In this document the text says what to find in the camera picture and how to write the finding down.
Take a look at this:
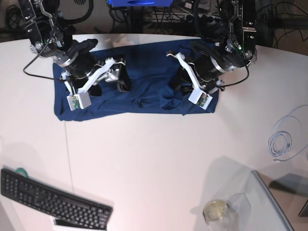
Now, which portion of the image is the coiled white cable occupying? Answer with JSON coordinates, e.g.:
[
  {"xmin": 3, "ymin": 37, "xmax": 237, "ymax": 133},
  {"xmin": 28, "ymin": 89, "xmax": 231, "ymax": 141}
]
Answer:
[{"xmin": 268, "ymin": 104, "xmax": 308, "ymax": 162}]

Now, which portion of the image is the blue box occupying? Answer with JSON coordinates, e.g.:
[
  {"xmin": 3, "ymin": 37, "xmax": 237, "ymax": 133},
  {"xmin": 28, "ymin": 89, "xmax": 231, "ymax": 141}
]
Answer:
[{"xmin": 107, "ymin": 0, "xmax": 173, "ymax": 7}]

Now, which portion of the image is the white power strip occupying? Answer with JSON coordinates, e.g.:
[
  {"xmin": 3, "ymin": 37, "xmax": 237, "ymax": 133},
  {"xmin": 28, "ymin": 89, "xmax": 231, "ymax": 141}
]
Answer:
[{"xmin": 149, "ymin": 12, "xmax": 222, "ymax": 26}]

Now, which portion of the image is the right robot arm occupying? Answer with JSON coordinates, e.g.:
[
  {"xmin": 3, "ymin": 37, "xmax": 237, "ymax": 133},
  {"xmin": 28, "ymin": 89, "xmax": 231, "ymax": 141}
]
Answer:
[{"xmin": 18, "ymin": 0, "xmax": 131, "ymax": 97}]

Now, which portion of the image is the dark blue t-shirt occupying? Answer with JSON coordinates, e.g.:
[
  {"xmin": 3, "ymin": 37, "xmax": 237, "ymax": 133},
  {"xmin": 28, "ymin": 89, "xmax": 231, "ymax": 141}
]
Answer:
[{"xmin": 54, "ymin": 39, "xmax": 219, "ymax": 121}]

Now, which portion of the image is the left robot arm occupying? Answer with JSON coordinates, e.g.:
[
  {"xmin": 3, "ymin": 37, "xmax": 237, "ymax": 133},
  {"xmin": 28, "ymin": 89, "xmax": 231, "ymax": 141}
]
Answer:
[{"xmin": 186, "ymin": 0, "xmax": 257, "ymax": 94}]

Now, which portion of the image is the clear glass jar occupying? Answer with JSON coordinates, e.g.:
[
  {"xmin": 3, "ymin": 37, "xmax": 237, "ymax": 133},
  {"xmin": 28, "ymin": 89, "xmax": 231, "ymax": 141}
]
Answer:
[{"xmin": 203, "ymin": 200, "xmax": 232, "ymax": 231}]

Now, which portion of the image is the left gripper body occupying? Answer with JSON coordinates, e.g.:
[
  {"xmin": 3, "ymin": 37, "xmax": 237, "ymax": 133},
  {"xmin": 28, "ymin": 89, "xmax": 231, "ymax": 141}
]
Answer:
[{"xmin": 186, "ymin": 40, "xmax": 235, "ymax": 82}]

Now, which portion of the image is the black computer keyboard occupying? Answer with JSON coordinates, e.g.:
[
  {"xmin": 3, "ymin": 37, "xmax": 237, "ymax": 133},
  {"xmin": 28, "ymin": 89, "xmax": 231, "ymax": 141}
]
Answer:
[{"xmin": 0, "ymin": 168, "xmax": 113, "ymax": 230}]

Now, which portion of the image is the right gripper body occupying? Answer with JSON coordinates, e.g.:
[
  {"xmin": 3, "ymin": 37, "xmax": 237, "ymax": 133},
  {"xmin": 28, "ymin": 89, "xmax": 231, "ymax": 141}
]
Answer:
[{"xmin": 54, "ymin": 38, "xmax": 121, "ymax": 84}]

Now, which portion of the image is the green tape roll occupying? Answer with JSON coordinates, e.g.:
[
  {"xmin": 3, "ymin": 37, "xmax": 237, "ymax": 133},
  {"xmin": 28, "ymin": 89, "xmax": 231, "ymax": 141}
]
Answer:
[{"xmin": 15, "ymin": 167, "xmax": 28, "ymax": 178}]

